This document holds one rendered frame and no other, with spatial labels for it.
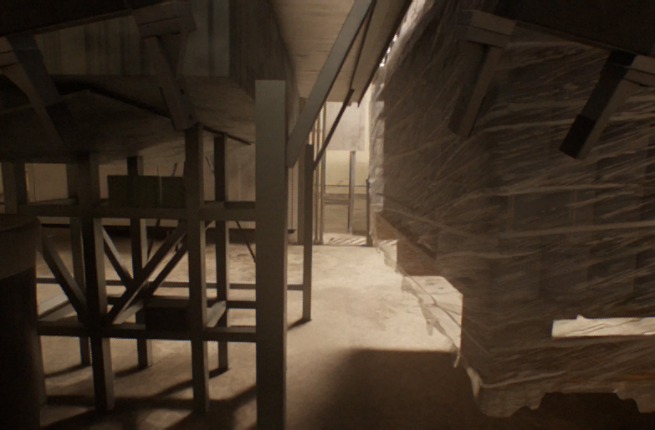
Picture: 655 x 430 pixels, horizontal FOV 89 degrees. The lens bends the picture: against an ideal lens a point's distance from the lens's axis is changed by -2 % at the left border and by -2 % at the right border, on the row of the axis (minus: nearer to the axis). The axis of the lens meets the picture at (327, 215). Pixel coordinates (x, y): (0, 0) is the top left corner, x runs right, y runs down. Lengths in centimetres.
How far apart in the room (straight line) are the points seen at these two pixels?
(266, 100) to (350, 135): 300
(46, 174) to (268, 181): 366
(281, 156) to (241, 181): 277
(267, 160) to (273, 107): 7
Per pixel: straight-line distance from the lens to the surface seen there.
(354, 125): 347
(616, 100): 44
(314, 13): 94
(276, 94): 47
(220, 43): 49
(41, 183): 409
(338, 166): 873
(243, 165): 321
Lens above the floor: 69
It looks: 7 degrees down
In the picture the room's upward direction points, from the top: 1 degrees clockwise
